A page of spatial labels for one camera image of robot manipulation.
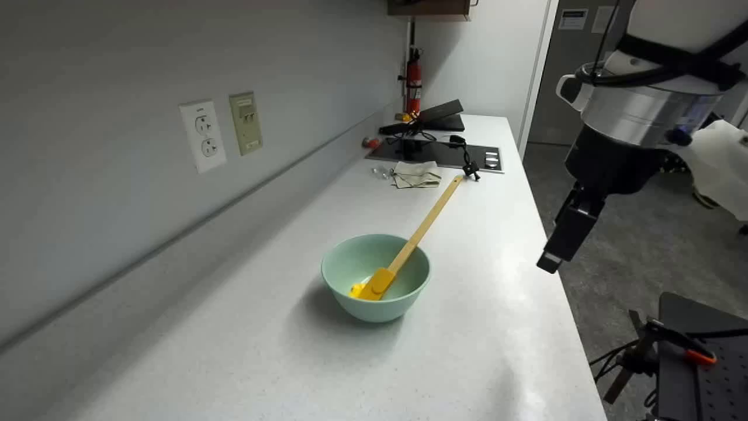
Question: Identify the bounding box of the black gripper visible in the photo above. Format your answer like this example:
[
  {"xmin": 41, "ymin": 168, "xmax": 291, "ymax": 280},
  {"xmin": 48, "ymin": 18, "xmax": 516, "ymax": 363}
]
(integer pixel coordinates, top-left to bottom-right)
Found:
[{"xmin": 534, "ymin": 124, "xmax": 668, "ymax": 277}]

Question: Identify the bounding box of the white wall outlet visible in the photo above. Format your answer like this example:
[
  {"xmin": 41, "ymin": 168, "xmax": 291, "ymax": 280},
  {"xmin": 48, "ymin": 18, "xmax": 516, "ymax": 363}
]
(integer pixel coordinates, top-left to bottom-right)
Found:
[{"xmin": 178, "ymin": 99, "xmax": 229, "ymax": 176}]

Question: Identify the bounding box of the black clamp mount with cable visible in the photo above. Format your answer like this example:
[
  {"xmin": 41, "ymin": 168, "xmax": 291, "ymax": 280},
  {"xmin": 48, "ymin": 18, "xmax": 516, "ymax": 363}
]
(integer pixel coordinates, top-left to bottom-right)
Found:
[{"xmin": 447, "ymin": 133, "xmax": 484, "ymax": 185}]

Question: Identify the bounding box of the beige crumpled cloth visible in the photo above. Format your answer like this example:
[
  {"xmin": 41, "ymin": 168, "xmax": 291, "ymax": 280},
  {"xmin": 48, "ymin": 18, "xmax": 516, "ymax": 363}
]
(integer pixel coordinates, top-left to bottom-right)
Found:
[{"xmin": 380, "ymin": 160, "xmax": 444, "ymax": 192}]

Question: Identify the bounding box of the red fire extinguisher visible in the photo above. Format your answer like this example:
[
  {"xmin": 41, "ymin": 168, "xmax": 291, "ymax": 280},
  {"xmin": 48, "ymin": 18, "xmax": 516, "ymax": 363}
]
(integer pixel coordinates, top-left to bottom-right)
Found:
[{"xmin": 398, "ymin": 48, "xmax": 424, "ymax": 124}]

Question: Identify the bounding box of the small white wire ring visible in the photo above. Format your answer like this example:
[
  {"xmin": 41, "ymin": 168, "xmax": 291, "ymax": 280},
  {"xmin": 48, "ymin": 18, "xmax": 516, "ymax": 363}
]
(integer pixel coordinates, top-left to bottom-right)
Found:
[{"xmin": 370, "ymin": 162, "xmax": 399, "ymax": 182}]

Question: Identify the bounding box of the grey door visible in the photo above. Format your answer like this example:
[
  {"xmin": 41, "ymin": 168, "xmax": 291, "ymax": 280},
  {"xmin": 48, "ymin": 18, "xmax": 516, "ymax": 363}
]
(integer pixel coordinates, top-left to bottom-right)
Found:
[{"xmin": 525, "ymin": 0, "xmax": 627, "ymax": 151}]

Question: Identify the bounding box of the wooden spoon with orange head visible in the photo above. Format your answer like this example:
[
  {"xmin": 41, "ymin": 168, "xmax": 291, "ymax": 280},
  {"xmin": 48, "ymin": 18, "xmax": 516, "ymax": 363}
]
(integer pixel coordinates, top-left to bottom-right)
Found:
[{"xmin": 352, "ymin": 172, "xmax": 467, "ymax": 301}]

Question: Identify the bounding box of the white crumpled sheet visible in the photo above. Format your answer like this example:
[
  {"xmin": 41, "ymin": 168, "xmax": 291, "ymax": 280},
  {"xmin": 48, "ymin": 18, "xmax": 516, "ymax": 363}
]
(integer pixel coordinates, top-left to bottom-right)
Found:
[{"xmin": 676, "ymin": 117, "xmax": 748, "ymax": 224}]

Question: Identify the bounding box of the black perforated breadboard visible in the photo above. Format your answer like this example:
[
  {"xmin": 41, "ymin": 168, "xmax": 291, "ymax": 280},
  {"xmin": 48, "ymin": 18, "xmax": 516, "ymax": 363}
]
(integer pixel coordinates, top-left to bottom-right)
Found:
[{"xmin": 655, "ymin": 291, "xmax": 748, "ymax": 421}]

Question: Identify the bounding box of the beige wall switch plate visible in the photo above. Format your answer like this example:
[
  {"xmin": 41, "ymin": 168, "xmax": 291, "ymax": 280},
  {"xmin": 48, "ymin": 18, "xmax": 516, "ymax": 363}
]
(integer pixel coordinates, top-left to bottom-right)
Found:
[{"xmin": 226, "ymin": 90, "xmax": 263, "ymax": 158}]

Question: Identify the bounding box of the mint green bowl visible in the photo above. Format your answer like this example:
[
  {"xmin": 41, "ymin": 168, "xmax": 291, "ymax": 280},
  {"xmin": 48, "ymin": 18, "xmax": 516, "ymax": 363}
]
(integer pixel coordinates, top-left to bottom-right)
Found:
[{"xmin": 318, "ymin": 232, "xmax": 433, "ymax": 325}]

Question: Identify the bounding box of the black angled object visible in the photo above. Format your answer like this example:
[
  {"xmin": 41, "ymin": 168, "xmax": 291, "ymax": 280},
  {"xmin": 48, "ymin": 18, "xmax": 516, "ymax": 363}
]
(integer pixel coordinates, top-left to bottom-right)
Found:
[{"xmin": 378, "ymin": 99, "xmax": 467, "ymax": 162}]

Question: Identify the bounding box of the wooden wall cabinet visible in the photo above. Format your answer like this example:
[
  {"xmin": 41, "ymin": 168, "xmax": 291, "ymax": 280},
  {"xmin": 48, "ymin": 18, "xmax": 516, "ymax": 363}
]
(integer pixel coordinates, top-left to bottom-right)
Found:
[{"xmin": 386, "ymin": 0, "xmax": 475, "ymax": 18}]

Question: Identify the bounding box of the black clamp with orange handle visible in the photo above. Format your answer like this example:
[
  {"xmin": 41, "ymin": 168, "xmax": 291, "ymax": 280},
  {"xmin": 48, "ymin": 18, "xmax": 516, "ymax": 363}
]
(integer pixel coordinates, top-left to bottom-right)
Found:
[{"xmin": 589, "ymin": 310, "xmax": 719, "ymax": 407}]

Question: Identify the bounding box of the black glass cooktop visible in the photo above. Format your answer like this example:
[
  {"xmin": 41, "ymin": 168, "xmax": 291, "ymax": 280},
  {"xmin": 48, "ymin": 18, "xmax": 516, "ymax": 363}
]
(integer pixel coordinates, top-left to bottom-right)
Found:
[{"xmin": 364, "ymin": 139, "xmax": 505, "ymax": 176}]

